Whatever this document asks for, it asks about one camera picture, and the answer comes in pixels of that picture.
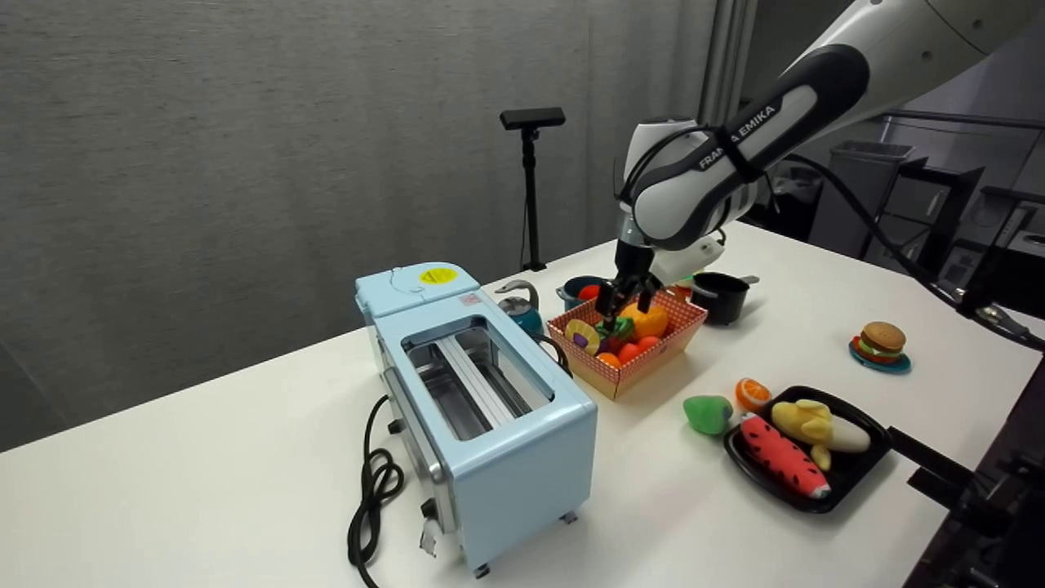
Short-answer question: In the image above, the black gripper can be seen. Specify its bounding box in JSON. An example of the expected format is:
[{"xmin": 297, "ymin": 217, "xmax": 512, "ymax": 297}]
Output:
[{"xmin": 605, "ymin": 241, "xmax": 655, "ymax": 320}]

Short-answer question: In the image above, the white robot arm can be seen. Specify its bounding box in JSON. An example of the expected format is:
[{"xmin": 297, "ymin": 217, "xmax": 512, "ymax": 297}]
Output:
[{"xmin": 598, "ymin": 0, "xmax": 1045, "ymax": 317}]

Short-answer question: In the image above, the orange plush fruit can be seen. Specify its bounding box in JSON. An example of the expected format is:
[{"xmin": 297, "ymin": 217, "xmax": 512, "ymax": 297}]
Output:
[{"xmin": 624, "ymin": 304, "xmax": 668, "ymax": 336}]

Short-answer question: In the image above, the red tomato plush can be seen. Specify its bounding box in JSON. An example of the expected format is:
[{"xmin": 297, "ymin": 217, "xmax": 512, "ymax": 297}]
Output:
[{"xmin": 595, "ymin": 336, "xmax": 660, "ymax": 370}]

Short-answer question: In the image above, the orange cardboard tray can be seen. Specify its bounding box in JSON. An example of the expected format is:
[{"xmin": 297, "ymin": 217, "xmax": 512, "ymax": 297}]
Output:
[{"xmin": 548, "ymin": 291, "xmax": 708, "ymax": 399}]

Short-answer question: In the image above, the black toy pot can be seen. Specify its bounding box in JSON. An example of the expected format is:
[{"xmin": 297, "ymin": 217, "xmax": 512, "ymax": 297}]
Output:
[{"xmin": 692, "ymin": 270, "xmax": 756, "ymax": 328}]

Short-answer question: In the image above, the teal toy kettle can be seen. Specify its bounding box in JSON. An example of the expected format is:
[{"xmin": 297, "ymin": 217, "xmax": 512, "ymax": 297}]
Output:
[{"xmin": 496, "ymin": 279, "xmax": 543, "ymax": 339}]

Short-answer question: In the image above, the green avocado plush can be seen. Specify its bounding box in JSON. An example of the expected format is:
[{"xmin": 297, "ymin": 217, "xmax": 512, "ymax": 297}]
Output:
[{"xmin": 683, "ymin": 395, "xmax": 730, "ymax": 439}]

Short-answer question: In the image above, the orange half plush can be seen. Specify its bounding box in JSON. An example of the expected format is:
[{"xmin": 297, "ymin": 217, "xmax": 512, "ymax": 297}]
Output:
[{"xmin": 734, "ymin": 379, "xmax": 769, "ymax": 412}]

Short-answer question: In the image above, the watermelon slice plush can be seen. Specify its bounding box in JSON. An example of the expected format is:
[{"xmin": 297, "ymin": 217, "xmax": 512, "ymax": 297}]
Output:
[{"xmin": 736, "ymin": 414, "xmax": 830, "ymax": 500}]

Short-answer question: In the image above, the yellow banana plush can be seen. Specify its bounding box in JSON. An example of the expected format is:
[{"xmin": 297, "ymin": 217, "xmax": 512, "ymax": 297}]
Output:
[{"xmin": 769, "ymin": 399, "xmax": 831, "ymax": 471}]

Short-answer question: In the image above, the plush burger toy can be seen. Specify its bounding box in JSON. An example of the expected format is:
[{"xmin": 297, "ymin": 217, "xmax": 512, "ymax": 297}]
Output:
[{"xmin": 850, "ymin": 320, "xmax": 912, "ymax": 374}]

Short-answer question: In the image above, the white egg toy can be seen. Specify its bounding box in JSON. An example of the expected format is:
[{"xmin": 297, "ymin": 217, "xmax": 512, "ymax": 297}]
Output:
[{"xmin": 830, "ymin": 418, "xmax": 871, "ymax": 453}]

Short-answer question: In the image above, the teal bowl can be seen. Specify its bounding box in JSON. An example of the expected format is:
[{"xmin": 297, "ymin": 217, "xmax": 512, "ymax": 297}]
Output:
[{"xmin": 557, "ymin": 273, "xmax": 610, "ymax": 308}]

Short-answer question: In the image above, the light blue toaster oven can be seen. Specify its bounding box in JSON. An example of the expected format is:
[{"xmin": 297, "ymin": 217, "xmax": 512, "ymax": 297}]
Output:
[{"xmin": 354, "ymin": 260, "xmax": 598, "ymax": 577}]

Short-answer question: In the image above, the black rectangular plate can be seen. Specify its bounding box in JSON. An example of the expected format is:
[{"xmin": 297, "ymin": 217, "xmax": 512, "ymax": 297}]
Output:
[{"xmin": 726, "ymin": 386, "xmax": 887, "ymax": 512}]

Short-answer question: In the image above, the camera on black stand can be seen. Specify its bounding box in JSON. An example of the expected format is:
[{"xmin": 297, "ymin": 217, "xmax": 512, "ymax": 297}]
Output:
[{"xmin": 498, "ymin": 107, "xmax": 566, "ymax": 270}]

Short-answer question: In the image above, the black power cable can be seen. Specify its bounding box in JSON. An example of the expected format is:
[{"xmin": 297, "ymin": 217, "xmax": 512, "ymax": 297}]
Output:
[{"xmin": 342, "ymin": 393, "xmax": 409, "ymax": 588}]

